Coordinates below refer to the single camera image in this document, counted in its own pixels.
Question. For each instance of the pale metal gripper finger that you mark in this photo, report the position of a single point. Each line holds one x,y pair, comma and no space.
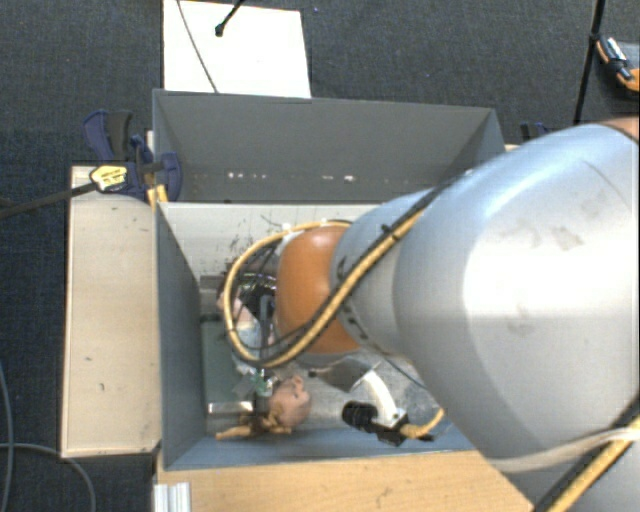
230,408
245,389

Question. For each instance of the beige toy doll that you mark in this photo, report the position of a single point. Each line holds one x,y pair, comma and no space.
289,404

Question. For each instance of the pale pink cloth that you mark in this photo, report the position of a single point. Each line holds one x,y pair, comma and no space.
246,322

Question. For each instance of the pale wood board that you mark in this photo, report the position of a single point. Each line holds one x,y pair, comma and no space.
110,320

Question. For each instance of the grey metal bin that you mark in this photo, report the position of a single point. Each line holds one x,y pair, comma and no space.
310,145

